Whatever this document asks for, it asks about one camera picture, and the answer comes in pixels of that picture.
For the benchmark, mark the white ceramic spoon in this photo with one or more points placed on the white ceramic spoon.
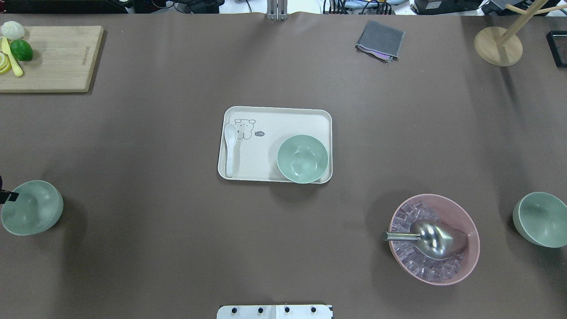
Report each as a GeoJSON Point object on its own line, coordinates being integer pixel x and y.
{"type": "Point", "coordinates": [230, 137]}

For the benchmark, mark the white steamed bun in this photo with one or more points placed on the white steamed bun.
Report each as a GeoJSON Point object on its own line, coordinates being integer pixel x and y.
{"type": "Point", "coordinates": [12, 30]}

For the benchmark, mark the green bowl robot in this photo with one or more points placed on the green bowl robot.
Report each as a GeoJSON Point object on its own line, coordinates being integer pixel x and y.
{"type": "Point", "coordinates": [541, 218]}
{"type": "Point", "coordinates": [37, 208]}

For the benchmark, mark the cream rabbit tray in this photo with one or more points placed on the cream rabbit tray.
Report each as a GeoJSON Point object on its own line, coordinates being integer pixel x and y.
{"type": "Point", "coordinates": [262, 131]}

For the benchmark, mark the pink bowl with ice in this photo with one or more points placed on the pink bowl with ice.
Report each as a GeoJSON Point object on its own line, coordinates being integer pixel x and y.
{"type": "Point", "coordinates": [445, 211]}

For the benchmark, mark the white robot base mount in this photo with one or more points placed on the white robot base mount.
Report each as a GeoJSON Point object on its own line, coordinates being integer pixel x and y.
{"type": "Point", "coordinates": [282, 311]}

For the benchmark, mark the metal ice scoop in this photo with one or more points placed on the metal ice scoop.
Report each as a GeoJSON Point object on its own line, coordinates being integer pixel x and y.
{"type": "Point", "coordinates": [433, 239]}

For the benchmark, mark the green lime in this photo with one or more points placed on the green lime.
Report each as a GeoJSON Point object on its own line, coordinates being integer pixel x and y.
{"type": "Point", "coordinates": [21, 50]}

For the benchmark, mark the wooden cutting board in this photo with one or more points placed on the wooden cutting board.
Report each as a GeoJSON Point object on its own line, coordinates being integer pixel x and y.
{"type": "Point", "coordinates": [64, 60]}

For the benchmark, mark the lemon slice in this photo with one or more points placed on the lemon slice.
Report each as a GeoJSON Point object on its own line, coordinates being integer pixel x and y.
{"type": "Point", "coordinates": [5, 63]}

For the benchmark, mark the purple cloth under grey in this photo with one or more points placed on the purple cloth under grey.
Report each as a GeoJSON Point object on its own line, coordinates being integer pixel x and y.
{"type": "Point", "coordinates": [381, 56]}

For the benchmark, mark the grey folded cloth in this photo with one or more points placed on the grey folded cloth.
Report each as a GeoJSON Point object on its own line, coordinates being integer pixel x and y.
{"type": "Point", "coordinates": [381, 38]}

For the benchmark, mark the yellow plastic knife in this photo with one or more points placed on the yellow plastic knife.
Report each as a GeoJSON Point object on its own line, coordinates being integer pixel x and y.
{"type": "Point", "coordinates": [17, 70]}

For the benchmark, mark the wooden cup tree stand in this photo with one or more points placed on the wooden cup tree stand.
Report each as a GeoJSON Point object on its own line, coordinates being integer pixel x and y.
{"type": "Point", "coordinates": [500, 46]}

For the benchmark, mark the green bowl on tray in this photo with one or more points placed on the green bowl on tray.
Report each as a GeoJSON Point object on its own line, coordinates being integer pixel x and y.
{"type": "Point", "coordinates": [302, 159]}

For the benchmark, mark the aluminium frame post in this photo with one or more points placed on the aluminium frame post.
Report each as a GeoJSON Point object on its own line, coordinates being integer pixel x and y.
{"type": "Point", "coordinates": [277, 10]}

